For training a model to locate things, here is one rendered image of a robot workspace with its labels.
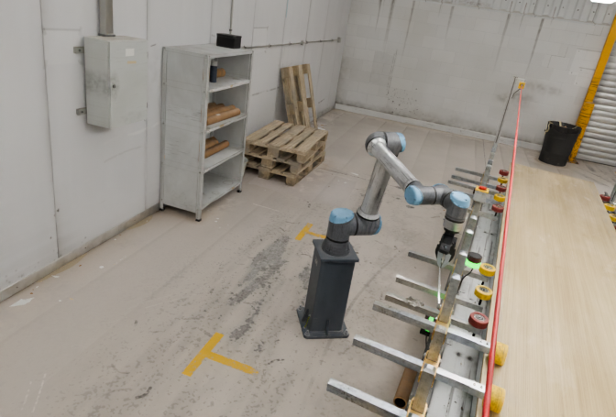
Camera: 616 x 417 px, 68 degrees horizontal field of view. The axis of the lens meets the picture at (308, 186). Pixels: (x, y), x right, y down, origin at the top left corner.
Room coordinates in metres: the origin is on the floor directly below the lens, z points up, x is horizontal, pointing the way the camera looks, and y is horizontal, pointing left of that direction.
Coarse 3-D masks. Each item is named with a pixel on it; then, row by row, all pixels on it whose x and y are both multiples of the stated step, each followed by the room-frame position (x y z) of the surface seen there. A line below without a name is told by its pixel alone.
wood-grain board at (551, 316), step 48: (528, 192) 3.50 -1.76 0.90; (576, 192) 3.69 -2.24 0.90; (528, 240) 2.58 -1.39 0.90; (576, 240) 2.69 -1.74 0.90; (528, 288) 2.00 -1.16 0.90; (576, 288) 2.07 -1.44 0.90; (528, 336) 1.61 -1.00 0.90; (576, 336) 1.66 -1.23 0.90; (528, 384) 1.32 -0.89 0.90; (576, 384) 1.36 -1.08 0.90
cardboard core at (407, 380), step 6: (408, 372) 2.21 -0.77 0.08; (414, 372) 2.23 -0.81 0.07; (402, 378) 2.17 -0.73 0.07; (408, 378) 2.17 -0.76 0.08; (414, 378) 2.19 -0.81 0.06; (402, 384) 2.11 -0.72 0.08; (408, 384) 2.12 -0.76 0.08; (402, 390) 2.06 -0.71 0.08; (408, 390) 2.07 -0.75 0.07; (396, 396) 2.02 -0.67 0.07; (402, 396) 2.02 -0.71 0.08; (408, 396) 2.04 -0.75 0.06; (396, 402) 2.03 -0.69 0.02; (402, 402) 2.04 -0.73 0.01; (402, 408) 2.00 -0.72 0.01
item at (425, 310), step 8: (392, 296) 1.81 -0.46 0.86; (400, 296) 1.82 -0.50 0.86; (400, 304) 1.79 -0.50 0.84; (408, 304) 1.78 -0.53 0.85; (424, 312) 1.75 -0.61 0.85; (432, 312) 1.74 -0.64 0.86; (456, 320) 1.70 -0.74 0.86; (464, 320) 1.71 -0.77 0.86; (464, 328) 1.69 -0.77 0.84; (472, 328) 1.67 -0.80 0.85
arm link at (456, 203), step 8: (456, 192) 1.99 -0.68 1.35; (448, 200) 1.98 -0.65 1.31; (456, 200) 1.94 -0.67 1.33; (464, 200) 1.93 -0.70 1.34; (448, 208) 1.96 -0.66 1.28; (456, 208) 1.93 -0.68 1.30; (464, 208) 1.93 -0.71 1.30; (448, 216) 1.95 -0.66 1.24; (456, 216) 1.93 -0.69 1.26; (464, 216) 1.94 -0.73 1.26
